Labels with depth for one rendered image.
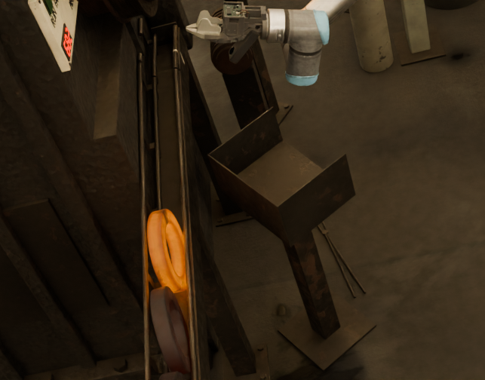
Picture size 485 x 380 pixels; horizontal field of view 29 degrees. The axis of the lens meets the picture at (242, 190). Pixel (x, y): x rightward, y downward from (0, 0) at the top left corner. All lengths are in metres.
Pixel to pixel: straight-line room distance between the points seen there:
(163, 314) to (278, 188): 0.51
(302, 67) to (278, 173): 0.42
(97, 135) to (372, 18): 1.41
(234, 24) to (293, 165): 0.45
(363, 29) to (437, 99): 0.35
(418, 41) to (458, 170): 0.61
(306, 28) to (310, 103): 0.87
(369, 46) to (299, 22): 0.86
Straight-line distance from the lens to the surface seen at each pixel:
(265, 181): 2.28
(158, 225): 2.02
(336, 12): 2.69
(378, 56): 3.40
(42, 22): 1.97
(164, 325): 1.89
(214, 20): 2.57
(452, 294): 2.73
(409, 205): 2.96
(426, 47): 3.47
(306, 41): 2.56
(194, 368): 1.97
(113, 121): 2.17
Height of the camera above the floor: 2.18
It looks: 44 degrees down
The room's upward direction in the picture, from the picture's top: 20 degrees counter-clockwise
